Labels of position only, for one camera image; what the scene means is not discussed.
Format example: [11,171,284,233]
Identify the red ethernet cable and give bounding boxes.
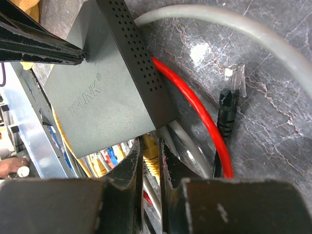
[151,57,234,178]

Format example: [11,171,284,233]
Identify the black network switch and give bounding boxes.
[44,0,176,158]

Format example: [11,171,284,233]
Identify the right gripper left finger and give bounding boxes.
[0,137,143,234]

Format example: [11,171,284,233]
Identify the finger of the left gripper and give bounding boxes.
[0,41,83,65]
[0,0,84,58]

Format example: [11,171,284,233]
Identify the grey ethernet cable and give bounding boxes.
[134,4,312,88]

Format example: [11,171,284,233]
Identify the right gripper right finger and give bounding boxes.
[158,139,312,234]

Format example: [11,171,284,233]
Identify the blue ethernet cable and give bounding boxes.
[106,146,120,169]

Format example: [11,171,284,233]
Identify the black ethernet cable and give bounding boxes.
[213,63,247,178]

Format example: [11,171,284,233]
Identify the person hand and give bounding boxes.
[0,157,28,179]

